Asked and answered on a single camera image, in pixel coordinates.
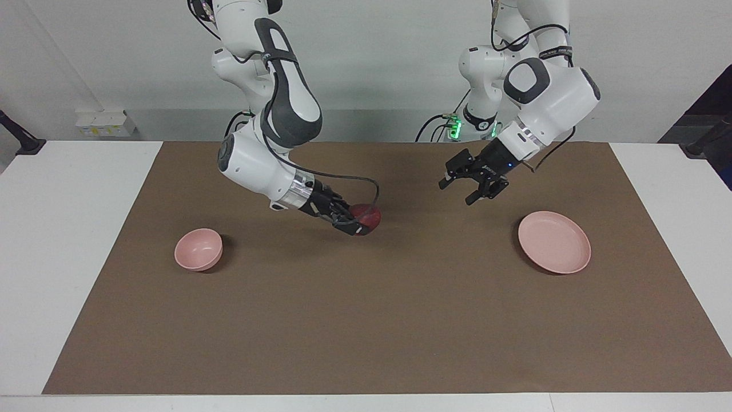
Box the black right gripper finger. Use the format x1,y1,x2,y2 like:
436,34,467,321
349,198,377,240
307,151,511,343
324,191,353,218
320,214,365,237

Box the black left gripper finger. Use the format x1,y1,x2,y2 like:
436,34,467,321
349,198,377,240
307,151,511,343
464,175,510,206
438,149,478,190

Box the dark red apple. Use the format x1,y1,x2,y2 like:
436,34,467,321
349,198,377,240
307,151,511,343
349,203,383,236

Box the pink plate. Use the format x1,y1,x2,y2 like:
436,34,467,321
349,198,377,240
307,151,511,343
518,211,592,275

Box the pink bowl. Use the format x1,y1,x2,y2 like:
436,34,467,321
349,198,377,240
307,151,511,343
174,228,224,272

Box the brown table mat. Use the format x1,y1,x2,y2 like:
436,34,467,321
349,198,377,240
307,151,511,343
42,141,732,395

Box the black clamp stand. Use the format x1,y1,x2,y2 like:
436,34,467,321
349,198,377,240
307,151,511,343
679,112,732,159
0,109,47,156

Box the dark cabinet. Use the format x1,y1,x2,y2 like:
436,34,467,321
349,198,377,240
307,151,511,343
658,63,732,191

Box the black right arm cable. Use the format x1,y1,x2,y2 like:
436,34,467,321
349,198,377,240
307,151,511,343
262,50,381,210

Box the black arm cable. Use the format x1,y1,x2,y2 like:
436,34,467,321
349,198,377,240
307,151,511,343
262,50,381,210
490,0,577,173

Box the black left base cables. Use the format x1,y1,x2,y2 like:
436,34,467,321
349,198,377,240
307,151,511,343
415,89,504,142

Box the black base cables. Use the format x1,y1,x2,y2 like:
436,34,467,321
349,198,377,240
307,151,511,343
415,89,504,142
223,110,256,142

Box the black right base cables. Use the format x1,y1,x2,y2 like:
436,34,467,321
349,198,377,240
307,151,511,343
223,110,256,142

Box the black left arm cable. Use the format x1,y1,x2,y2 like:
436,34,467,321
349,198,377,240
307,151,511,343
490,0,577,173

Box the white wall power strip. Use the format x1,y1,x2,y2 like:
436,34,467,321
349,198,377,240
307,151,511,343
75,110,138,138

